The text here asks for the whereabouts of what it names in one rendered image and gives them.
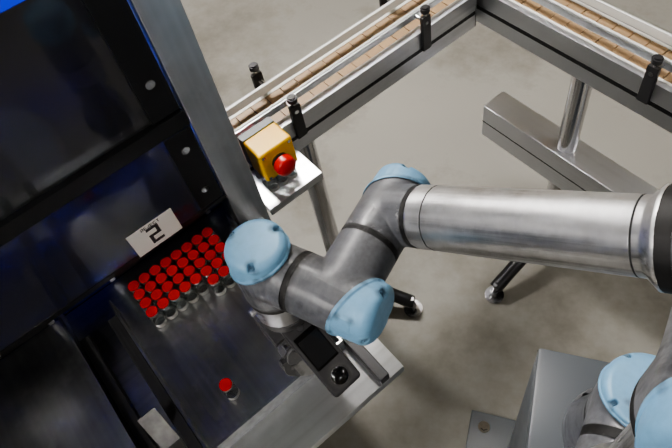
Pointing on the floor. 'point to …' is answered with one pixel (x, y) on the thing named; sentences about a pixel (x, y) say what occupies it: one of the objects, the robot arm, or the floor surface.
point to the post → (185, 71)
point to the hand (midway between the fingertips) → (317, 369)
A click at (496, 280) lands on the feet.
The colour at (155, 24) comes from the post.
